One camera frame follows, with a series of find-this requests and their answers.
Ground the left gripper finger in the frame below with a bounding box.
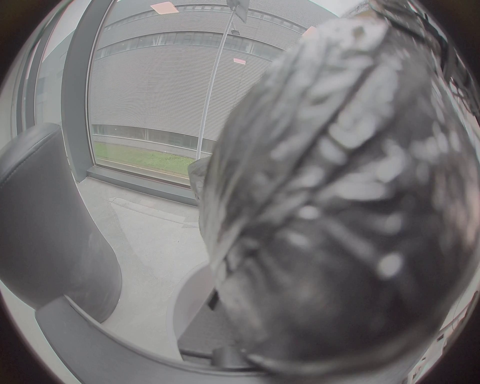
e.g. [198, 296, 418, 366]
[179, 290, 247, 367]

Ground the dark grey round chair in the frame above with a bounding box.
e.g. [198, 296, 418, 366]
[0, 123, 123, 324]

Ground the window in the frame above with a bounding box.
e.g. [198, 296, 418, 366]
[13, 0, 361, 208]

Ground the black plastic bag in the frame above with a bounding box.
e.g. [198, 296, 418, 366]
[187, 15, 480, 377]

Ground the grey trash bin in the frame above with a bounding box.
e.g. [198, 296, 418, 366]
[173, 262, 226, 355]

